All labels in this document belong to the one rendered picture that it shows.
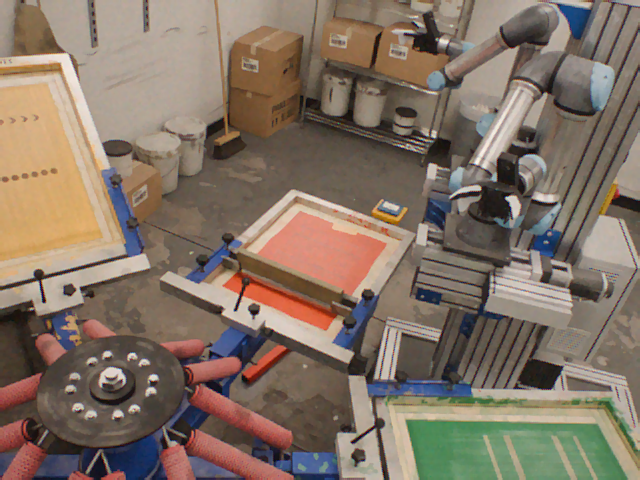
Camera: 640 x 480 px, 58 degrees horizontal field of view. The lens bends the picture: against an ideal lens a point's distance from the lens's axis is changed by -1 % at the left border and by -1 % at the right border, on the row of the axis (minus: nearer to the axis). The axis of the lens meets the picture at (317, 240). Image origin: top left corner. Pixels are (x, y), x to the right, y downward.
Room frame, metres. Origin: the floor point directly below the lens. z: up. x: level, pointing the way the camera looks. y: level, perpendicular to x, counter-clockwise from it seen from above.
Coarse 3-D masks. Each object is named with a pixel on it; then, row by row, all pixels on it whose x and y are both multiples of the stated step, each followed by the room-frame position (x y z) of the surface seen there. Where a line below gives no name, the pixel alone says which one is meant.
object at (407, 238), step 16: (272, 208) 2.06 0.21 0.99; (288, 208) 2.13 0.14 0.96; (320, 208) 2.15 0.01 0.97; (336, 208) 2.14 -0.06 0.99; (256, 224) 1.92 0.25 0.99; (368, 224) 2.07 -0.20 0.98; (384, 224) 2.07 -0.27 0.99; (240, 240) 1.80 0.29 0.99; (400, 240) 2.02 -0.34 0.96; (400, 256) 1.86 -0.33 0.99; (384, 272) 1.74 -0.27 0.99; (208, 288) 1.49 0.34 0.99; (288, 320) 1.40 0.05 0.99; (320, 336) 1.35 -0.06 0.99
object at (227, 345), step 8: (232, 328) 1.27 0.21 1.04; (224, 336) 1.23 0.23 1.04; (232, 336) 1.24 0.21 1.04; (240, 336) 1.24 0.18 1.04; (248, 336) 1.27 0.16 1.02; (216, 344) 1.20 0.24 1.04; (224, 344) 1.20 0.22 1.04; (232, 344) 1.21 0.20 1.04; (240, 344) 1.23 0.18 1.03; (216, 352) 1.17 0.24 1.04; (224, 352) 1.17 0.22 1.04; (232, 352) 1.18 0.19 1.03
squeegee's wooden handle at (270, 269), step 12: (240, 252) 1.63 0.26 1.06; (252, 252) 1.64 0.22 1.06; (252, 264) 1.61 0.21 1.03; (264, 264) 1.60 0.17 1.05; (276, 264) 1.59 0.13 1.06; (264, 276) 1.59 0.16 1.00; (276, 276) 1.58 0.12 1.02; (288, 276) 1.56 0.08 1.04; (300, 276) 1.55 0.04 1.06; (300, 288) 1.54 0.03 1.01; (312, 288) 1.53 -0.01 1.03; (324, 288) 1.51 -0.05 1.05; (336, 288) 1.52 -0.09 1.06; (324, 300) 1.51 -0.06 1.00; (336, 300) 1.50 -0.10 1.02
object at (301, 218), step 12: (300, 216) 2.08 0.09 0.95; (312, 216) 2.10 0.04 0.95; (288, 228) 1.98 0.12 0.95; (312, 228) 2.01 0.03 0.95; (324, 228) 2.02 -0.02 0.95; (276, 240) 1.88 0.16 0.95; (264, 252) 1.79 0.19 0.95; (240, 276) 1.63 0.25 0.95; (228, 288) 1.55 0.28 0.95; (240, 288) 1.56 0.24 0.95; (252, 288) 1.57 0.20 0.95; (264, 288) 1.58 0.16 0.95; (276, 288) 1.59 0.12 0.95; (252, 300) 1.51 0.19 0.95; (264, 300) 1.52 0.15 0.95; (276, 300) 1.53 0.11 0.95
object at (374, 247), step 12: (348, 240) 1.96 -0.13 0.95; (360, 240) 1.97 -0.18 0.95; (372, 240) 1.99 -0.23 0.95; (372, 252) 1.90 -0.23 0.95; (360, 264) 1.81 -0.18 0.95; (348, 276) 1.72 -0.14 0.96; (360, 276) 1.74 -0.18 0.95; (348, 288) 1.65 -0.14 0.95; (288, 300) 1.54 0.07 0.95; (300, 300) 1.55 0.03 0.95; (288, 312) 1.48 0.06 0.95; (300, 312) 1.49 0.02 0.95; (312, 312) 1.50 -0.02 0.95; (324, 312) 1.51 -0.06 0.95; (312, 324) 1.44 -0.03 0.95; (324, 324) 1.45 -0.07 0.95
